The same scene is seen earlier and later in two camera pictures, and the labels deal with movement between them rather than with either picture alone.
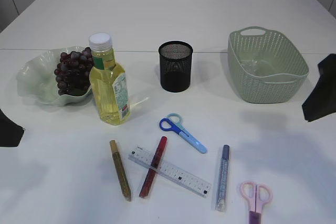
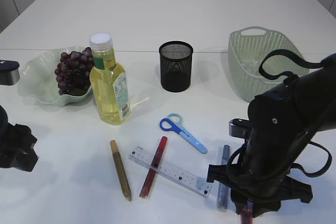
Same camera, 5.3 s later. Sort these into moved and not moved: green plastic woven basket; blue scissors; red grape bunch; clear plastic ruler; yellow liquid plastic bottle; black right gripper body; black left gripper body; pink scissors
Moved: black right gripper body; black left gripper body; pink scissors
Not moved: clear plastic ruler; yellow liquid plastic bottle; blue scissors; red grape bunch; green plastic woven basket
